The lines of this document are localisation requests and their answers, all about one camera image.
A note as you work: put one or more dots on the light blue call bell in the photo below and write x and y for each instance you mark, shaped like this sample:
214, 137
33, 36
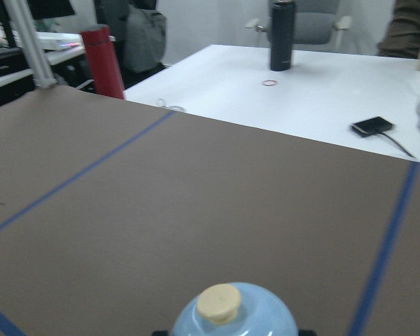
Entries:
235, 309

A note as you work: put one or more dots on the blue tape strip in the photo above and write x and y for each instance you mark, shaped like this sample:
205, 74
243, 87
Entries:
369, 295
46, 196

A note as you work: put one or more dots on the red rubber band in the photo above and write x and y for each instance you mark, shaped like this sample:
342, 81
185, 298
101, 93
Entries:
269, 83

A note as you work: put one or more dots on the brown paper table mat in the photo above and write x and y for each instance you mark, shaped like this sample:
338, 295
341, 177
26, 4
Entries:
194, 202

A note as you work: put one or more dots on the red thermos bottle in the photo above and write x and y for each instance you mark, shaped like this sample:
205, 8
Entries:
102, 61

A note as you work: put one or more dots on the grey backpack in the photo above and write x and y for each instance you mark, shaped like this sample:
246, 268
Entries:
145, 36

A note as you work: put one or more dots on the black thermos bottle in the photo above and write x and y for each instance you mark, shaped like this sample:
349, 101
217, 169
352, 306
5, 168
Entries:
282, 23

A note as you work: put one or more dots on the small black box device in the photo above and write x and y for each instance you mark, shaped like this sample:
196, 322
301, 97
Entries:
371, 126

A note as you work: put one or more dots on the grey office chair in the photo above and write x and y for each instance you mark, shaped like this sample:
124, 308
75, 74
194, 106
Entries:
317, 24

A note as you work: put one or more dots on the aluminium frame post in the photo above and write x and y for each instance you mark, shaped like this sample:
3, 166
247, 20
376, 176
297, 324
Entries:
21, 17

